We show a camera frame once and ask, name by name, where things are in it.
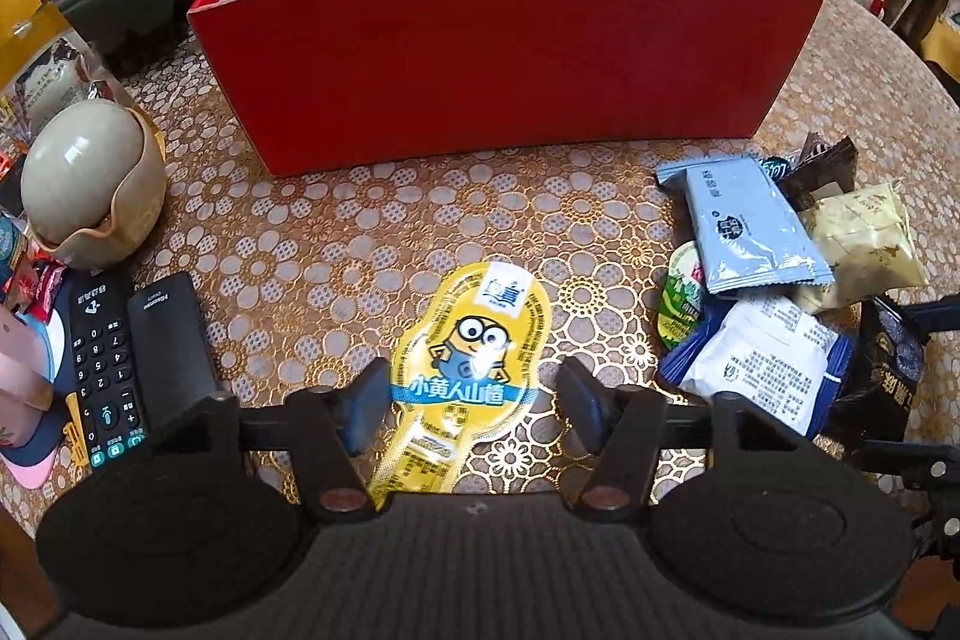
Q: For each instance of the clear glass jar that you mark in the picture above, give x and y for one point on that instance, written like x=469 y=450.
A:
x=63 y=72

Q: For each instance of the yellow minion snack packet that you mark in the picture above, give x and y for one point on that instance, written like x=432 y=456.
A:
x=464 y=374

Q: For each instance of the light blue snack packet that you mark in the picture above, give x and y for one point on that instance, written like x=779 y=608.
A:
x=747 y=234

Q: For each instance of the black remote with buttons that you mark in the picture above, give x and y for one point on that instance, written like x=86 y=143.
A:
x=106 y=379

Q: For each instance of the plain black remote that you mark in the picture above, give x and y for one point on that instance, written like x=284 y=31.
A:
x=174 y=364

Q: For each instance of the pink mug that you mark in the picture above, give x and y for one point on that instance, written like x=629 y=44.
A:
x=34 y=385

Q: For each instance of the pale green snack packet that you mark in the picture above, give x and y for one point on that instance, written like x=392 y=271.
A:
x=866 y=238

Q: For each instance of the black gold snack packet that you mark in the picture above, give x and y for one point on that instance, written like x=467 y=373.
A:
x=878 y=391

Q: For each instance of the beige round ceramic jar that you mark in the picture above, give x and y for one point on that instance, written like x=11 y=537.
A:
x=93 y=185

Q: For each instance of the green round snack packet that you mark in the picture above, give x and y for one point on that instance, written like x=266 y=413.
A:
x=681 y=304

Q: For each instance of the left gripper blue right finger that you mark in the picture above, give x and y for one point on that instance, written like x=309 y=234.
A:
x=623 y=429

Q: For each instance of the dark brown snack packet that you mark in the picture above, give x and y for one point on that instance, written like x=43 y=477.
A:
x=822 y=170

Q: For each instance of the white blue snack packet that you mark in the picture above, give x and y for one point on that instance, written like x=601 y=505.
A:
x=766 y=349

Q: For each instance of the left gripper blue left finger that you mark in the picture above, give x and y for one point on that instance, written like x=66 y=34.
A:
x=326 y=430

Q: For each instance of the red cardboard box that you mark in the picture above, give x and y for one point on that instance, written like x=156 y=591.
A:
x=328 y=84

